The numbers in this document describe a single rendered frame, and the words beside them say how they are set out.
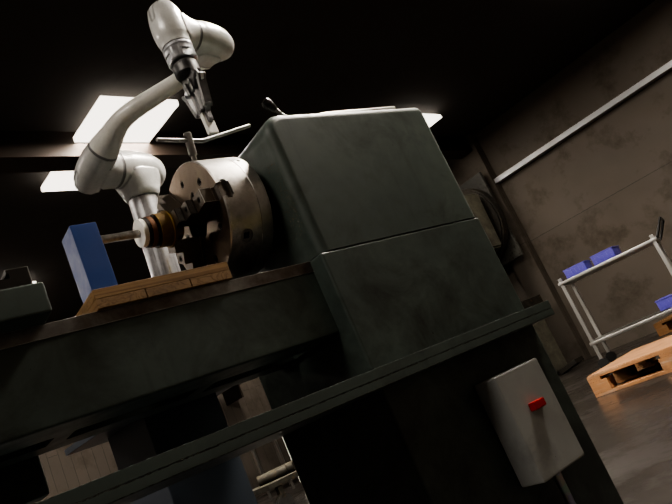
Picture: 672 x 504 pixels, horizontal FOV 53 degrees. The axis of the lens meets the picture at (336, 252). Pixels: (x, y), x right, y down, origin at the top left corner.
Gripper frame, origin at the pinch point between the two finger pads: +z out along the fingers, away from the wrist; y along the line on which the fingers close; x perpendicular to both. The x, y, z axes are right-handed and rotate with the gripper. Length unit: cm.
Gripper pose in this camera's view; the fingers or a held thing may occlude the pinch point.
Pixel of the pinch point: (209, 123)
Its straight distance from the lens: 195.9
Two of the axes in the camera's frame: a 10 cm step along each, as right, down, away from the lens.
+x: 7.5, -1.8, 6.4
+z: 4.0, 8.9, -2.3
